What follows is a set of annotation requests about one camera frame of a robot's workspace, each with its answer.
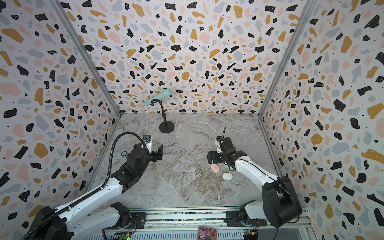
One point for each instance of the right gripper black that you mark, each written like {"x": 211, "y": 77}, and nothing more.
{"x": 218, "y": 155}

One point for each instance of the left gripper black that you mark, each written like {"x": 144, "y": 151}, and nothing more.
{"x": 156, "y": 156}

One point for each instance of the pink earbud charging case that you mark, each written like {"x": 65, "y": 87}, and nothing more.
{"x": 215, "y": 168}

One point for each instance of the white earbud charging case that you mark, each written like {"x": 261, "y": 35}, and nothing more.
{"x": 227, "y": 176}

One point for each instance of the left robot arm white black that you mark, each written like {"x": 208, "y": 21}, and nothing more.
{"x": 74, "y": 221}

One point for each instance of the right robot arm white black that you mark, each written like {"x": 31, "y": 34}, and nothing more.
{"x": 279, "y": 205}

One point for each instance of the black microphone stand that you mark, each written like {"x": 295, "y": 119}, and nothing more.
{"x": 166, "y": 126}

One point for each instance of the mint green microphone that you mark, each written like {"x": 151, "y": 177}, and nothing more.
{"x": 164, "y": 94}

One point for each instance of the colourful card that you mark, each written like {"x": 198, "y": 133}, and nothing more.
{"x": 206, "y": 233}

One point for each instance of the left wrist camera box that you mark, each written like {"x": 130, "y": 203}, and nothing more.
{"x": 147, "y": 139}

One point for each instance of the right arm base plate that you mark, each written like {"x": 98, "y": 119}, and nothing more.
{"x": 240, "y": 219}

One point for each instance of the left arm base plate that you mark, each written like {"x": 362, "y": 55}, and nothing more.
{"x": 136, "y": 219}

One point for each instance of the aluminium rail frame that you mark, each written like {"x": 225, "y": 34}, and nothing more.
{"x": 183, "y": 223}

